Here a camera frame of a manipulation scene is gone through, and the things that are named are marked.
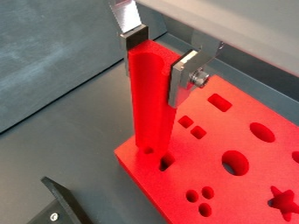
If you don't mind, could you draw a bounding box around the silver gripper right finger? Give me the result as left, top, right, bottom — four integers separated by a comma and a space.
168, 34, 224, 109

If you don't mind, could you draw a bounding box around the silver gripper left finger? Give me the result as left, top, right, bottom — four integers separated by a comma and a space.
107, 0, 148, 68

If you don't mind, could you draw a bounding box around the red shape sorter box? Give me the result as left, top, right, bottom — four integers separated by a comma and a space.
114, 76, 299, 224

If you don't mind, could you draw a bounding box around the black curved holder stand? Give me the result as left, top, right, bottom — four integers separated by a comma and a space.
26, 177, 91, 224

